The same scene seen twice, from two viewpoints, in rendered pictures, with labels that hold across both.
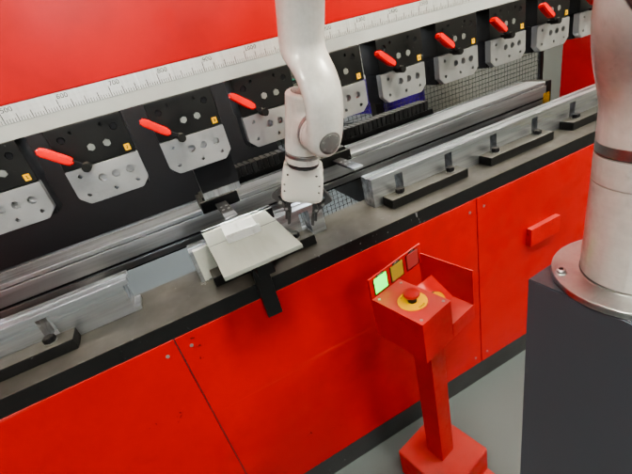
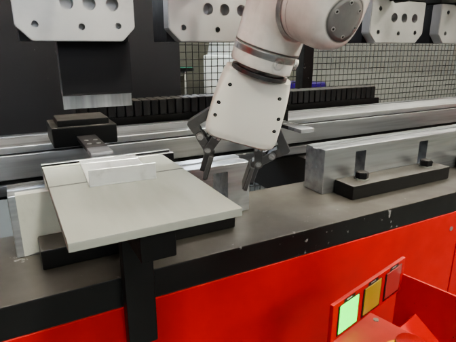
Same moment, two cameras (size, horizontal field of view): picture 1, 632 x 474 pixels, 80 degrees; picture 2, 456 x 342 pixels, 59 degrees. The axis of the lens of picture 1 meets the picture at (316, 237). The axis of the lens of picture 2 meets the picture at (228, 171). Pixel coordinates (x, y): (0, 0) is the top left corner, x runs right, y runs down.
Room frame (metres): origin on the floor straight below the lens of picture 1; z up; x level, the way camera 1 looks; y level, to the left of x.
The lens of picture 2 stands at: (0.32, 0.11, 1.17)
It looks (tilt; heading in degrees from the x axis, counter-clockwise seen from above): 17 degrees down; 351
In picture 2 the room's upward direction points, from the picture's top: straight up
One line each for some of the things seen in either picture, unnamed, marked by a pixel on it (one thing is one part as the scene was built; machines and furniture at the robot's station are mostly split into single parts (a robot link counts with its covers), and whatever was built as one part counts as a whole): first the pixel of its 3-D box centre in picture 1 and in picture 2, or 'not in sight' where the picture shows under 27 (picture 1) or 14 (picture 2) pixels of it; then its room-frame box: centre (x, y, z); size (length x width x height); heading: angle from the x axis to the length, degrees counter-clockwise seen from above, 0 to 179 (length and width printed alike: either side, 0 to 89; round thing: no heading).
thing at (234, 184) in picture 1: (216, 177); (96, 74); (0.96, 0.21, 1.13); 0.10 x 0.02 x 0.10; 109
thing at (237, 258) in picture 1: (247, 240); (129, 189); (0.82, 0.16, 1.00); 0.26 x 0.18 x 0.01; 19
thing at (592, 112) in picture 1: (592, 114); not in sight; (1.36, -1.14, 0.89); 0.30 x 0.05 x 0.03; 109
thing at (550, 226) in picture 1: (543, 229); not in sight; (1.14, -0.81, 0.59); 0.15 x 0.02 x 0.07; 109
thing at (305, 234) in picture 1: (264, 256); (144, 231); (0.92, 0.15, 0.89); 0.30 x 0.05 x 0.03; 109
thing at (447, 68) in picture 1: (448, 50); (446, 5); (1.21, -0.53, 1.26); 0.15 x 0.09 x 0.17; 109
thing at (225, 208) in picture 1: (221, 202); (87, 134); (1.11, 0.25, 1.01); 0.26 x 0.12 x 0.05; 19
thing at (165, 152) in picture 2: (238, 223); (111, 166); (0.96, 0.20, 0.99); 0.20 x 0.03 x 0.03; 109
